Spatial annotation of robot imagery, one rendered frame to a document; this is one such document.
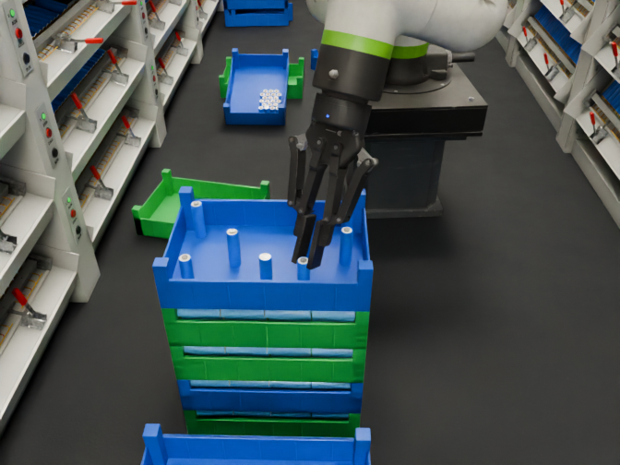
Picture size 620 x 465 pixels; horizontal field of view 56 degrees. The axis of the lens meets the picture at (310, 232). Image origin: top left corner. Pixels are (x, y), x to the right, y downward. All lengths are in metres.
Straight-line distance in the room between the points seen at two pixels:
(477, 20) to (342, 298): 0.40
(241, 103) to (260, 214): 1.15
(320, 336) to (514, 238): 0.81
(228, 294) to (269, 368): 0.17
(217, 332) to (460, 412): 0.50
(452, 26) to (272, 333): 0.49
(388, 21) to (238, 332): 0.48
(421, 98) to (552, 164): 0.67
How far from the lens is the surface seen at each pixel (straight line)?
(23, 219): 1.19
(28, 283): 1.32
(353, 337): 0.89
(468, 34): 0.80
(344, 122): 0.76
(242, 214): 0.99
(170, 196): 1.68
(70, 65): 1.35
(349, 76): 0.75
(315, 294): 0.82
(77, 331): 1.35
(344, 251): 0.90
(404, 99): 1.37
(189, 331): 0.90
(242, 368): 0.95
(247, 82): 2.18
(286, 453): 0.87
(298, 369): 0.94
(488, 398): 1.20
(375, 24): 0.75
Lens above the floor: 0.92
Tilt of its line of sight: 37 degrees down
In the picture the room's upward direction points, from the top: straight up
